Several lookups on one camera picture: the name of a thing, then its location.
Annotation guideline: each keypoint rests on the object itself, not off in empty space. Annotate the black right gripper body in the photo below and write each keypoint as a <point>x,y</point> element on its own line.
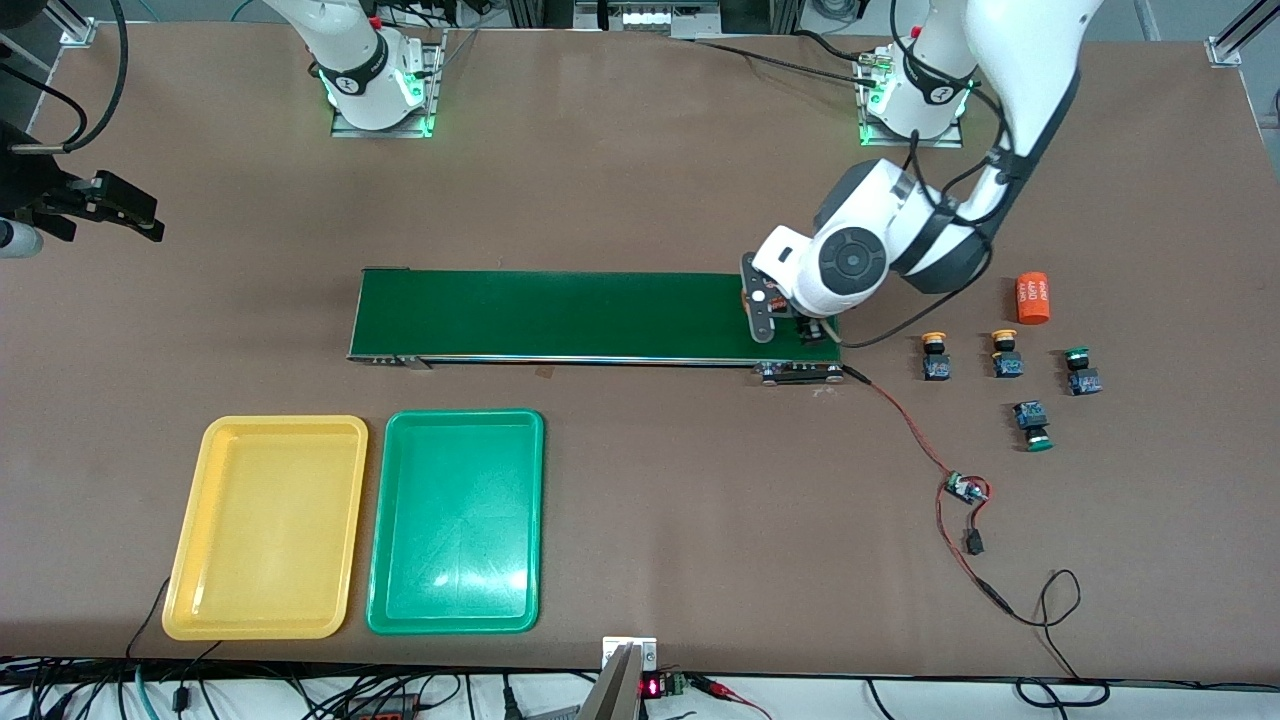
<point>35,190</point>

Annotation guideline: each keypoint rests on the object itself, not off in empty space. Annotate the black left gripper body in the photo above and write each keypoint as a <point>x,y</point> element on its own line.
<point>808,330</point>

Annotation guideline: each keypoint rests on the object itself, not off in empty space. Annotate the yellow mushroom push button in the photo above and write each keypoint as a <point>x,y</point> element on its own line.
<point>1007,362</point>
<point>936,365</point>

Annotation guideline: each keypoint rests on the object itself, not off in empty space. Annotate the green mushroom push button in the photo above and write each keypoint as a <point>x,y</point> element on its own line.
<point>1030,415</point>
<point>1083,378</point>

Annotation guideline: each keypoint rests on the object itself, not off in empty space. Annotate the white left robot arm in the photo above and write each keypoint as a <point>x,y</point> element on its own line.
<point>1030,60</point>

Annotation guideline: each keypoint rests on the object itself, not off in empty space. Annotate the small circuit board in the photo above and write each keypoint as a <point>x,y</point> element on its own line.
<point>965,489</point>

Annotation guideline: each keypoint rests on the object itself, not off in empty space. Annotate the green conveyor belt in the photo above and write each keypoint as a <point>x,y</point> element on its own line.
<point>560,315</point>

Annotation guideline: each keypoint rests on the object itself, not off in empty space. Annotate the small black plug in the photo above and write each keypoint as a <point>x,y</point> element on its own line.
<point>973,543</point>

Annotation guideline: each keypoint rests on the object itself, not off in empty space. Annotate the red black power lead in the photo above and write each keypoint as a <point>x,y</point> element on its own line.
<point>960,570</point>

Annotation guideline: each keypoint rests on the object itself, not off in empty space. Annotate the yellow plastic tray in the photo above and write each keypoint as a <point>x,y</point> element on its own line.
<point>265,530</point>

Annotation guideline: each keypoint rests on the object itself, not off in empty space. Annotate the grey metal box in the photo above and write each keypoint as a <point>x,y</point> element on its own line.
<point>650,18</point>

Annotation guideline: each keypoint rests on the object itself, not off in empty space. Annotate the red digit display module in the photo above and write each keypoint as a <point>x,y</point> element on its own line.
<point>660,686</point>

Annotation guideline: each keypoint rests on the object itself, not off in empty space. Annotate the green plastic tray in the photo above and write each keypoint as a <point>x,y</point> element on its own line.
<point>455,520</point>

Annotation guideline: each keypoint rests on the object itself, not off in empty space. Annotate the orange power strip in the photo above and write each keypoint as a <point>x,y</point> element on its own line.
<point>385,708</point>

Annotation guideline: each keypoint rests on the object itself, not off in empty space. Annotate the aluminium frame profile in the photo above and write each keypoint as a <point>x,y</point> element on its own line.
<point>1230,45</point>
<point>78,30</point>

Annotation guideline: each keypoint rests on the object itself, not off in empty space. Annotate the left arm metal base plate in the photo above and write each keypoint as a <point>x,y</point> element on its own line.
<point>890,140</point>

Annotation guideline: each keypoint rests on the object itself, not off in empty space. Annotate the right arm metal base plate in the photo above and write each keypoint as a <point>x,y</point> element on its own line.
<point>432,90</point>

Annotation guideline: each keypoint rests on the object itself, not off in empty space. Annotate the grey metal camera mount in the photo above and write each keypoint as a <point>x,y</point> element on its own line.
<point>620,680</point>

